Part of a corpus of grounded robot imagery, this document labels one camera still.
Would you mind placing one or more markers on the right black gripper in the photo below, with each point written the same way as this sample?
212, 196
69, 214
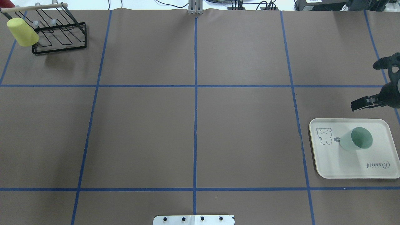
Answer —
392, 97

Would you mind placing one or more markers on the pale green cup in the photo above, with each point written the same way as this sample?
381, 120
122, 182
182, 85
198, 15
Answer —
356, 139

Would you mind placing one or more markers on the beige rabbit tray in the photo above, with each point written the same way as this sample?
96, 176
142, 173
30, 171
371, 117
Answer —
337, 156

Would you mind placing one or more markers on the yellow cup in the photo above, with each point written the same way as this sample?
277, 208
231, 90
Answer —
22, 32

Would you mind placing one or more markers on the black box device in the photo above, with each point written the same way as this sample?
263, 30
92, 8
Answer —
319, 5

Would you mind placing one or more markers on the red bottle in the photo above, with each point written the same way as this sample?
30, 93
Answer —
6, 4

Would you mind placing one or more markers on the aluminium frame post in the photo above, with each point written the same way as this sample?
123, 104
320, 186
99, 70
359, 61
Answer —
195, 7

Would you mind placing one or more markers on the white camera pillar stand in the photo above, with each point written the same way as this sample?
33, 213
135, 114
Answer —
194, 220

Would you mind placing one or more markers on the black wire cup rack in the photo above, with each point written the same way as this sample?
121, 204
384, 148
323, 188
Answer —
55, 24

